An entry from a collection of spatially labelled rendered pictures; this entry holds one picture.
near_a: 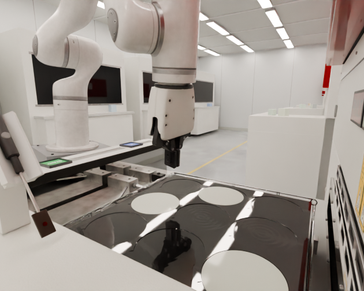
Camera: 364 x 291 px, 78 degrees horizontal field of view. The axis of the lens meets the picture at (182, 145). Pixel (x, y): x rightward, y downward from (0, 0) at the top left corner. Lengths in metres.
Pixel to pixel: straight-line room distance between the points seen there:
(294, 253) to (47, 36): 0.88
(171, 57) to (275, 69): 8.05
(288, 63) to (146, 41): 8.06
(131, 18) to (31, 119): 3.35
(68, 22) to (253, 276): 0.83
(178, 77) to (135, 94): 4.68
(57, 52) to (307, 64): 7.83
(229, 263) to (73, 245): 0.19
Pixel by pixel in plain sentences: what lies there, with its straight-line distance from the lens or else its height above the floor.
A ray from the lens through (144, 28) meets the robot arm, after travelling 0.39.
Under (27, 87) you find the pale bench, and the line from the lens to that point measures 3.67.
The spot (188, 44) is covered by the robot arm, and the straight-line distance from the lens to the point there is 0.42.
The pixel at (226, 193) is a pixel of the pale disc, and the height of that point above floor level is 0.90.
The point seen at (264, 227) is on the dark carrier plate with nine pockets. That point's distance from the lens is 0.43.
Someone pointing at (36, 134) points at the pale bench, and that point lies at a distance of 3.71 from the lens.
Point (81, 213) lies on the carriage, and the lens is 0.53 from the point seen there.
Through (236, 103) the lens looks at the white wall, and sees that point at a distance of 8.66.
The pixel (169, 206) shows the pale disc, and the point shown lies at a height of 0.90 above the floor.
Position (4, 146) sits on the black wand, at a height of 1.06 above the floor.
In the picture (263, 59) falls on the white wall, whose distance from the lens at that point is 8.54.
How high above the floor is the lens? 1.11
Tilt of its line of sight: 11 degrees down
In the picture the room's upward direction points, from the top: straight up
